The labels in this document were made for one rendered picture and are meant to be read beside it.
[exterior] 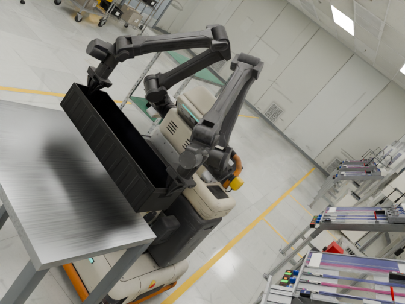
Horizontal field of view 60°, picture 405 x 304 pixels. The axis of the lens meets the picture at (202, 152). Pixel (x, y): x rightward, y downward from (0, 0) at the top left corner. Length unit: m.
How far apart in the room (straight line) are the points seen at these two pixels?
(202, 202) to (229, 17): 10.13
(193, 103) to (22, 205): 0.78
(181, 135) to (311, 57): 9.36
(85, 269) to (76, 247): 0.86
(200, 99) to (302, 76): 9.27
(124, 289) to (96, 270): 0.17
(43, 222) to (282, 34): 10.35
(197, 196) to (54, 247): 0.96
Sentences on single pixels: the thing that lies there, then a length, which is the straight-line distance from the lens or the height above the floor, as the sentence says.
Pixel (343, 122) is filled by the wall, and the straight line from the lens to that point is 10.51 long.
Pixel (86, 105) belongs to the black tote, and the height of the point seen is 0.96.
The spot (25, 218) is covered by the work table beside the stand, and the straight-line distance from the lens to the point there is 1.06.
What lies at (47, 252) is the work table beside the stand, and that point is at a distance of 1.01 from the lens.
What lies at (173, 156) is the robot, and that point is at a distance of 1.56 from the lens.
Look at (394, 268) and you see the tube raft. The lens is 2.38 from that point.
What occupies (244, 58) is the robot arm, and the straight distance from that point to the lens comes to 1.35.
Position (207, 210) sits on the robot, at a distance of 1.80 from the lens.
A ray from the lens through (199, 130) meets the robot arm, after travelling 1.11.
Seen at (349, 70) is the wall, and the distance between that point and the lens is 10.62.
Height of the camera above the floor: 1.51
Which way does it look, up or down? 18 degrees down
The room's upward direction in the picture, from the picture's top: 40 degrees clockwise
